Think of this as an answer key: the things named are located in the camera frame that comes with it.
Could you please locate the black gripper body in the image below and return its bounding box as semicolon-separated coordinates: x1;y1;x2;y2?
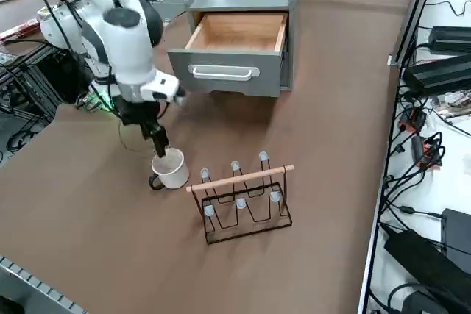
114;97;163;128

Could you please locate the white cup with black handle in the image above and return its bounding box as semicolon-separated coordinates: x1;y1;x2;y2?
148;147;190;190

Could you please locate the gray drawer with white handle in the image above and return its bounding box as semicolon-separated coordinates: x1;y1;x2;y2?
167;10;290;99

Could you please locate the red packet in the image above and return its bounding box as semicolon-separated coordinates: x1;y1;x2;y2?
0;18;40;42

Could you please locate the red and black device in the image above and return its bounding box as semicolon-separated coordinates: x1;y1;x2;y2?
399;107;428;133

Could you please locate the orange and black device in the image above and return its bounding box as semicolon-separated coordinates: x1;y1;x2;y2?
411;133;445;171

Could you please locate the long black power brick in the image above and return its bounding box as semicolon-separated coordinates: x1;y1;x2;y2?
383;228;471;314

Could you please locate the white side bench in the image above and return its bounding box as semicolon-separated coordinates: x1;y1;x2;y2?
358;0;471;314

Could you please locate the black power box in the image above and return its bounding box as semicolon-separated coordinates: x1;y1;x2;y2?
440;207;471;274

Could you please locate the black wire cup rack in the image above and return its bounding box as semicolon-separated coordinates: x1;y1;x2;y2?
185;151;296;246

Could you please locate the black aluminium frame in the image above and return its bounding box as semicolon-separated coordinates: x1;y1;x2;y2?
0;40;95;121

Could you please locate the grey ribbed rail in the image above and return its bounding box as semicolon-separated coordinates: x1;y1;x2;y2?
0;254;88;314

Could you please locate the aluminium camera post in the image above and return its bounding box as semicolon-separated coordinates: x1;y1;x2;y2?
388;0;442;68

